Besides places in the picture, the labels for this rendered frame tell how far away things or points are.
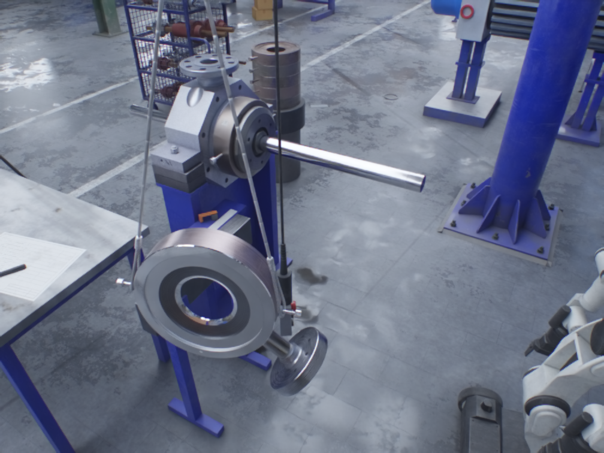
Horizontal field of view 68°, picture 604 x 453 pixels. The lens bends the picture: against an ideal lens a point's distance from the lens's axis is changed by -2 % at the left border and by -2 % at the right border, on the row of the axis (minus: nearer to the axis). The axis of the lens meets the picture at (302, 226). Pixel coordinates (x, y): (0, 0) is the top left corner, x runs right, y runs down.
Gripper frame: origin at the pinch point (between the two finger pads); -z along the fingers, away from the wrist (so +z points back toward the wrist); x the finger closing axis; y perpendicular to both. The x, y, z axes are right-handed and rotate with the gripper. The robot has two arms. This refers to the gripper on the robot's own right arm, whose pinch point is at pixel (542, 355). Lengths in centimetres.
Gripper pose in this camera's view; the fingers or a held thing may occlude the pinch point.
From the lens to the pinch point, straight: 206.7
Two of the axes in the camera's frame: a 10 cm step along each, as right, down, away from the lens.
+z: 1.9, -7.5, -6.3
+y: -3.0, 5.7, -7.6
